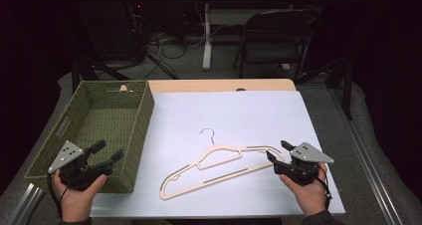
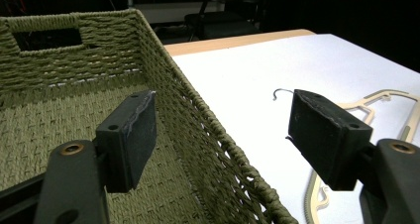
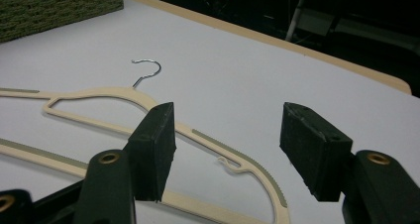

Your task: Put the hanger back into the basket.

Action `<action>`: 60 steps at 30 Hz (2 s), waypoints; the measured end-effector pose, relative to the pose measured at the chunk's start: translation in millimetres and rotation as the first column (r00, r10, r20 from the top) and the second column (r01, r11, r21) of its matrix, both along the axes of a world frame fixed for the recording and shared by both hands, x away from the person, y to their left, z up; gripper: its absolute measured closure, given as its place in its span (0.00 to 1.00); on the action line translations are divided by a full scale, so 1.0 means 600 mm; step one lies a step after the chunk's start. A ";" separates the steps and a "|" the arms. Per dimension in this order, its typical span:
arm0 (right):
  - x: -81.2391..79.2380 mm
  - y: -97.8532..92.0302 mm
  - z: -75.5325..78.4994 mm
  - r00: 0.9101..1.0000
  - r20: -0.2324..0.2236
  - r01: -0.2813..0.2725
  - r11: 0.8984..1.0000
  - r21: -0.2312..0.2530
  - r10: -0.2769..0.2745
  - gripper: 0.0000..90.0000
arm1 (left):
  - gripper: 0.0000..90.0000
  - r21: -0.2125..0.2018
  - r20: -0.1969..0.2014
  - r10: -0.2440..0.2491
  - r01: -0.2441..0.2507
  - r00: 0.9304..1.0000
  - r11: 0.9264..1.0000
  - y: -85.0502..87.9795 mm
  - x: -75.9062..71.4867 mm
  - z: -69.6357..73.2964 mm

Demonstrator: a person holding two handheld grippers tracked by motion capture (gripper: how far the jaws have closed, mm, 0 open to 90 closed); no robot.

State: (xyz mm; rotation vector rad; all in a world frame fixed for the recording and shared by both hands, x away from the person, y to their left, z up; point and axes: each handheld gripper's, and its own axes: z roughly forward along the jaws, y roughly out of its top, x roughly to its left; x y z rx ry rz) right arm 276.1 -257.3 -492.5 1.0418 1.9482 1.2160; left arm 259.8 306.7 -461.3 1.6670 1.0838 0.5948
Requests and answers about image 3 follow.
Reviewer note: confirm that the beige plastic clothes hanger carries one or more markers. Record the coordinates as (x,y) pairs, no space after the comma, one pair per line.
(228,151)

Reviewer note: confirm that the metal stand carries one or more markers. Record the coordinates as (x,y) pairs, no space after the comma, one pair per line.
(296,16)

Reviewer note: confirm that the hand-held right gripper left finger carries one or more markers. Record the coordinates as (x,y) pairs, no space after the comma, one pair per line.
(150,151)

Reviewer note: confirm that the green woven box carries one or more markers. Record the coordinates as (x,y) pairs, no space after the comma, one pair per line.
(49,6)

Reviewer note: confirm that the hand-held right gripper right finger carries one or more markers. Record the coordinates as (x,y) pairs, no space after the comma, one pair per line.
(317,151)

